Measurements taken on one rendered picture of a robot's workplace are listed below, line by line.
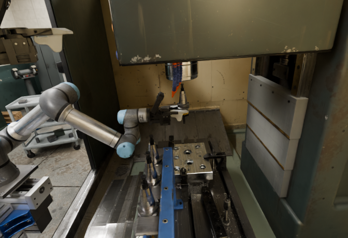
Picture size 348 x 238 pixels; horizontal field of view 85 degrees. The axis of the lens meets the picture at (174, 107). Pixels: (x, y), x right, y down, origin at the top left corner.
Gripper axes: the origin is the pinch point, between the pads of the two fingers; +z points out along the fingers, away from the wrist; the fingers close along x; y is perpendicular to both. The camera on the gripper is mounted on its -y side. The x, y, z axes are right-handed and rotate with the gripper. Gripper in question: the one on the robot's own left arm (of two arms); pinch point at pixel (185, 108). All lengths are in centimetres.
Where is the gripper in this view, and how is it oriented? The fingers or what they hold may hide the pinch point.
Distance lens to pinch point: 98.9
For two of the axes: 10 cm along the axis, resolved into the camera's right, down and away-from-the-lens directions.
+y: 0.8, 9.3, 3.7
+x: 0.2, 3.7, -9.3
